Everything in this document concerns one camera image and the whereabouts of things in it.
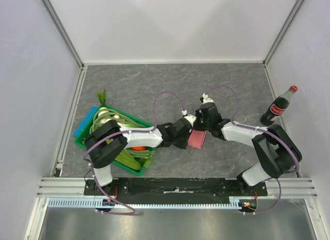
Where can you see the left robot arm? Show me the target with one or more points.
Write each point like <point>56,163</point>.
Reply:
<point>108,141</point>

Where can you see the green long beans bundle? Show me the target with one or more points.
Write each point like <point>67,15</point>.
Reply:
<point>124,121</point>

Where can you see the grey cable duct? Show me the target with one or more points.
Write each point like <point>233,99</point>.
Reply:
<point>93,203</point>

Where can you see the cola glass bottle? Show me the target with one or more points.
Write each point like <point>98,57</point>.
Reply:
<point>278,106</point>

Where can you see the green leafy vegetable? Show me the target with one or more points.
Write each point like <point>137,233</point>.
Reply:
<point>135,160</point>

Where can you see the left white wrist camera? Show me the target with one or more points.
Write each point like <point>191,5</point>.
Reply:
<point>189,117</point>

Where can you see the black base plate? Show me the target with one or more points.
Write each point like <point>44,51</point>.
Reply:
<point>180,190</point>

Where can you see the orange carrot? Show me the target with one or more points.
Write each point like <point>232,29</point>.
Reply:
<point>138,148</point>

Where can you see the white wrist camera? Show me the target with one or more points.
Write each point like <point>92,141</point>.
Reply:
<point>189,117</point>
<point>206,99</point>

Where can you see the blue flat board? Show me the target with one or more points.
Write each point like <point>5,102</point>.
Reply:
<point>85,121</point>

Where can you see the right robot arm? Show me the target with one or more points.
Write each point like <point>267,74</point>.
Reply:
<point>276,152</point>

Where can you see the pink paper box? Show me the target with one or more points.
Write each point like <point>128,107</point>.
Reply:
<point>196,139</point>

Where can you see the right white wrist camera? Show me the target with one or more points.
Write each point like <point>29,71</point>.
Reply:
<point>206,99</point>

